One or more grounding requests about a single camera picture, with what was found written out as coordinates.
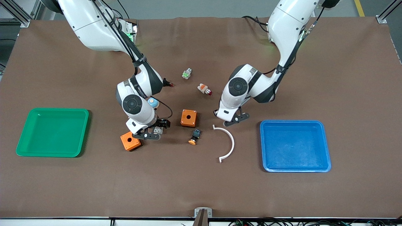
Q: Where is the large white curved strip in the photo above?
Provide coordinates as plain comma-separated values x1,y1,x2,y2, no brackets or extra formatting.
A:
212,124,235,164

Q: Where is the grey table clamp bracket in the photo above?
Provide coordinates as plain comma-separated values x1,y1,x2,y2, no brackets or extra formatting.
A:
192,207,213,226

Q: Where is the orange button box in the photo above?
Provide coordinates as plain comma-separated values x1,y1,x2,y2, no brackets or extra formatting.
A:
120,131,142,152
181,109,198,128

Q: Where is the black base cable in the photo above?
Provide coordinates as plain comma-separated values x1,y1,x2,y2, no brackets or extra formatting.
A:
241,15,270,32

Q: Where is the blue plastic tray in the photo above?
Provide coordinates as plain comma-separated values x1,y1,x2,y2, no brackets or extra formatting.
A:
260,120,332,173

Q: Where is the white table edge rail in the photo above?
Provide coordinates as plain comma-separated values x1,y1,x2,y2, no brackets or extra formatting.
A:
0,218,402,226

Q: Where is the tangled cable bundle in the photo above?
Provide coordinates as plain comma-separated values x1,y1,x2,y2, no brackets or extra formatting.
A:
228,218,402,226

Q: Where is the brown table mat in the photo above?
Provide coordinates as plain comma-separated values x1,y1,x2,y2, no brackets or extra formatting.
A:
0,16,402,219

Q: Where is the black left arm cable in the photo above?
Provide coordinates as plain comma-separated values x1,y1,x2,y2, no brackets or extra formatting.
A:
262,5,327,76

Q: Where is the red orange indicator light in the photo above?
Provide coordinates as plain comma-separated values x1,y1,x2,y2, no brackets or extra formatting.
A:
197,83,213,96

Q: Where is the green plastic tray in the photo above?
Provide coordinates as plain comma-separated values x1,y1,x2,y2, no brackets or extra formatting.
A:
16,108,90,158

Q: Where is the orange cap push button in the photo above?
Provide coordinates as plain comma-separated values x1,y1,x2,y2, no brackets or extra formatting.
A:
188,128,202,146

